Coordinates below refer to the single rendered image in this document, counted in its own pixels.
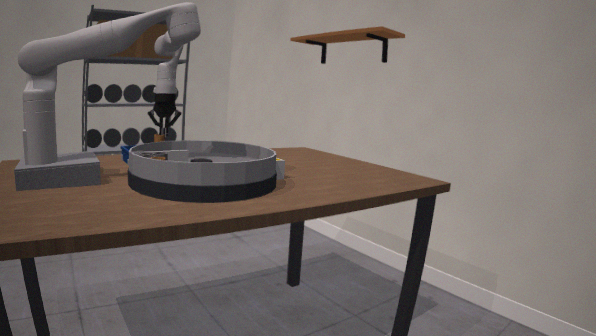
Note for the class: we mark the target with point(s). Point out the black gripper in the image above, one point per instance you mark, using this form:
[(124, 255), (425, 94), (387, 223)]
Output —
[(164, 107)]

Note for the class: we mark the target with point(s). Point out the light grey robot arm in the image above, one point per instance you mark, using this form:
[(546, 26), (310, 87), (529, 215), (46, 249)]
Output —
[(39, 57)]

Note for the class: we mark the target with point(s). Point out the grey round turntable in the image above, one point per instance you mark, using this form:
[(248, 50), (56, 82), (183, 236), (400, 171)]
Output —
[(209, 181)]

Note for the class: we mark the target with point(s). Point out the blue open crate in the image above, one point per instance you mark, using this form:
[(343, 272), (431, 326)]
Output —
[(124, 155)]

